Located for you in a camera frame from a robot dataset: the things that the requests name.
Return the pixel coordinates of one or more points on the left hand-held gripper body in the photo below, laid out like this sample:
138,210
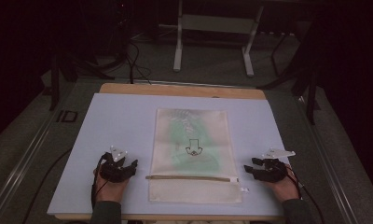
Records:
113,169

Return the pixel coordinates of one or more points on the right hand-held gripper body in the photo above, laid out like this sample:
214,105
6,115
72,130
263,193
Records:
272,171

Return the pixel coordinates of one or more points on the cream mesh zipper bag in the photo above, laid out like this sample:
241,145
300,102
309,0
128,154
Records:
194,191

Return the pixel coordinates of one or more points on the person's left hand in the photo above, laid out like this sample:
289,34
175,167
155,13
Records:
110,190

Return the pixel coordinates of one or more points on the person's right hand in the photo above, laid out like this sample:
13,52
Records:
285,188

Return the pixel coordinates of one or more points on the light blue mat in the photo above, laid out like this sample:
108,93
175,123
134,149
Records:
119,124

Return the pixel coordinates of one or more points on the green garment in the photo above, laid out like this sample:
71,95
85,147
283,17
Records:
187,137

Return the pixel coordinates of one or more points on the wooden table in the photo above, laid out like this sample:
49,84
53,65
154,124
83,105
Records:
175,90

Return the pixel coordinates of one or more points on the black metal stand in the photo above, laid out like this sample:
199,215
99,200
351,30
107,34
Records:
69,67
306,77

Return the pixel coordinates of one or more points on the white metal stand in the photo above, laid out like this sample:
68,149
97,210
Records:
212,24

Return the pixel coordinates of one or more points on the metal floor rail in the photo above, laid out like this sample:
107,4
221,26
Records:
327,161
23,165

